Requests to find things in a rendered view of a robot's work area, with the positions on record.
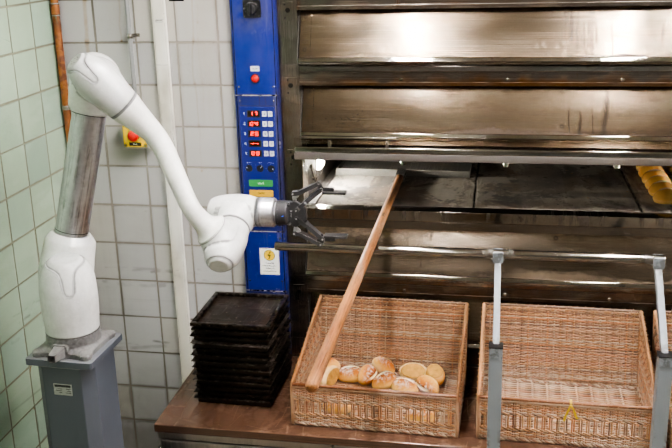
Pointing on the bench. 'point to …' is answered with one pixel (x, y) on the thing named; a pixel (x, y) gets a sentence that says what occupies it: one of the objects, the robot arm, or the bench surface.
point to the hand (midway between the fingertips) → (343, 214)
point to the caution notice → (269, 261)
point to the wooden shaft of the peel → (350, 294)
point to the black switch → (251, 8)
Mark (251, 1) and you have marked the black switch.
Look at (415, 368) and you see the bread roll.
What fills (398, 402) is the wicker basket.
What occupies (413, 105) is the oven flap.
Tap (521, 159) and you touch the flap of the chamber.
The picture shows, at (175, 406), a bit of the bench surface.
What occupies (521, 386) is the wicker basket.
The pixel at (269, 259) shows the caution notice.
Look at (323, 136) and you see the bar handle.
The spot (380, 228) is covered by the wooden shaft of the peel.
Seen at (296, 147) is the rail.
